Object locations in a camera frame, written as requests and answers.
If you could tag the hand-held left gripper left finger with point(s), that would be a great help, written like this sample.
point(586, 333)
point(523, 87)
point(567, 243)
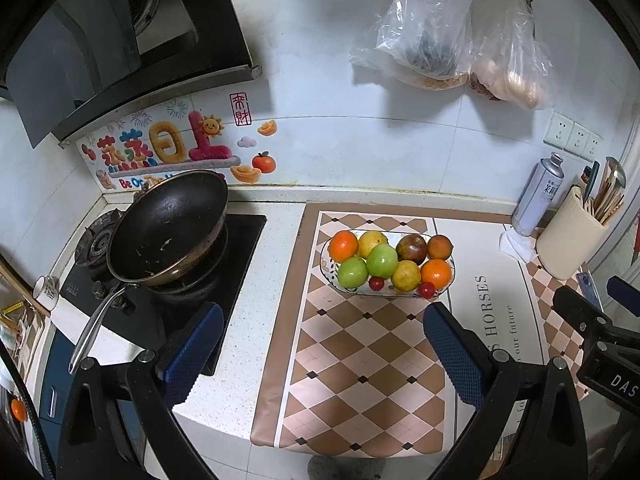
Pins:
point(192, 355)

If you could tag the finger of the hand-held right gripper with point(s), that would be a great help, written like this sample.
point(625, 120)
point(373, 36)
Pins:
point(625, 292)
point(580, 310)

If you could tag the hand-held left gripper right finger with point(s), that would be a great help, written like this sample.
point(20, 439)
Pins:
point(455, 355)

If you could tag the red cherry tomato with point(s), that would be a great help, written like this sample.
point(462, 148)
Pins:
point(376, 284)
point(426, 290)

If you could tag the bright orange tangerine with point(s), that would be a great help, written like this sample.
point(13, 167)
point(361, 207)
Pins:
point(344, 245)
point(436, 272)

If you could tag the yellow-green orange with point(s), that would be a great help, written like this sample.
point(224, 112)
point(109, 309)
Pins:
point(405, 276)

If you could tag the dark orange tangerine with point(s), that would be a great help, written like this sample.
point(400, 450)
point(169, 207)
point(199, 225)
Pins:
point(440, 246)

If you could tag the dark brown passion fruit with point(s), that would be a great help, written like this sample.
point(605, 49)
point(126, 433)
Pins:
point(411, 248)

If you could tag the green apple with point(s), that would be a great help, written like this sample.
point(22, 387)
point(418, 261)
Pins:
point(352, 272)
point(382, 260)

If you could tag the yellow orange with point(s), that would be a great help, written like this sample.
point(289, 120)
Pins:
point(371, 241)

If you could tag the floral ceramic plate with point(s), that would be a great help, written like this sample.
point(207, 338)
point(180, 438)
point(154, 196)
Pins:
point(326, 260)

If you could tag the blue smartphone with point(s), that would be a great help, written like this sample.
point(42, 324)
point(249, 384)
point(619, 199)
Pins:
point(587, 287)

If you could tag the beige utensil holder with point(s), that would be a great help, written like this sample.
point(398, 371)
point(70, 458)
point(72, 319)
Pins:
point(567, 240)

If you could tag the bundle of wooden chopsticks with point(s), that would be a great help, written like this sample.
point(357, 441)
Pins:
point(607, 205)

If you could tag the checkered brown counter mat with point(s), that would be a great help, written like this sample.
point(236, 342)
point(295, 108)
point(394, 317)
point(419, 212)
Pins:
point(360, 360)

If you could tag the metal spoon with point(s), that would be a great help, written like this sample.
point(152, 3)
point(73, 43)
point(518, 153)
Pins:
point(617, 172)

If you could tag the silver spray can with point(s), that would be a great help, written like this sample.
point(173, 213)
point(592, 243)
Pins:
point(537, 195)

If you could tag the black gas stove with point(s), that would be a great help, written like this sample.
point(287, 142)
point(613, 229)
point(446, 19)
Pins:
point(240, 240)

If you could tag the blue cabinet front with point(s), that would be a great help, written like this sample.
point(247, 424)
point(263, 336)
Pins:
point(50, 385)

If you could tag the black burner grate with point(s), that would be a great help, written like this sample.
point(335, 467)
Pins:
point(92, 245)

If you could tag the white mug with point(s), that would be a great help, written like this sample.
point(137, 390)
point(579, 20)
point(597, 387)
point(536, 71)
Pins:
point(46, 292)

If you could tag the grey floor rug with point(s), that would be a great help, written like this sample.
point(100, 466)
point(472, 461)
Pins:
point(327, 469)

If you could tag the clear plastic bag pale contents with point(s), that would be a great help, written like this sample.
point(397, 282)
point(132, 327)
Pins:
point(515, 60)

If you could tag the clear plastic bag dark contents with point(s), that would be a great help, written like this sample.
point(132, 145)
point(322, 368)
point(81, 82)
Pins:
point(425, 35)

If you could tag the black range hood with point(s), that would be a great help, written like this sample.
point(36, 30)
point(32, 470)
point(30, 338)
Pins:
point(100, 35)

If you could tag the white wall socket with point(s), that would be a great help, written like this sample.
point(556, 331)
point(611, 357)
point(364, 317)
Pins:
point(594, 145)
point(579, 137)
point(558, 129)

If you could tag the gold ingot wall sticker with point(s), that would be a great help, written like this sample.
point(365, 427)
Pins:
point(242, 174)
point(267, 127)

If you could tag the orange fruit wall sticker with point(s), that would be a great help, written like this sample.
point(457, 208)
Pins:
point(264, 162)

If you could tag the colourful lettered wall sticker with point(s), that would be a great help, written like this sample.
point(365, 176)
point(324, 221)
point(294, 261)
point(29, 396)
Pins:
point(165, 145)

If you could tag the red seal wall sticker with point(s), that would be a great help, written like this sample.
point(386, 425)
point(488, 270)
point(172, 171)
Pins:
point(239, 109)

